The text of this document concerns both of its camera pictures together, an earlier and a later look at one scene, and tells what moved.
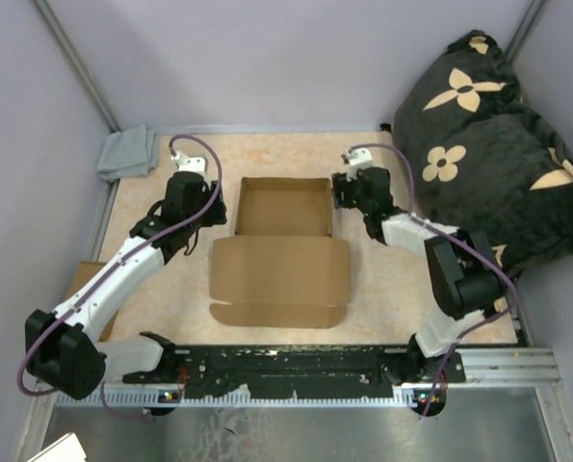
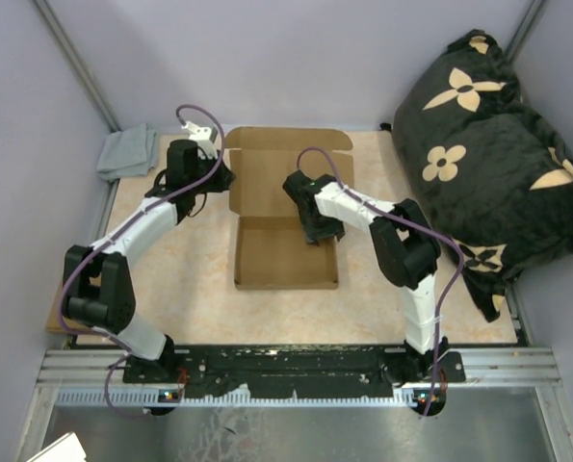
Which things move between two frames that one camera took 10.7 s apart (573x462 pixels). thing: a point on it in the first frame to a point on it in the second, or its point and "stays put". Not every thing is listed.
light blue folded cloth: [128, 152] stays put
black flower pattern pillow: [478, 158] stays put
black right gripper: [341, 188] to [312, 234]
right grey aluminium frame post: [525, 30] stays put
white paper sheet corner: [67, 449] stays put
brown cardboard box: [282, 268] to [271, 250]
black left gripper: [216, 215] to [225, 177]
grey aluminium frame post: [64, 37] stays put
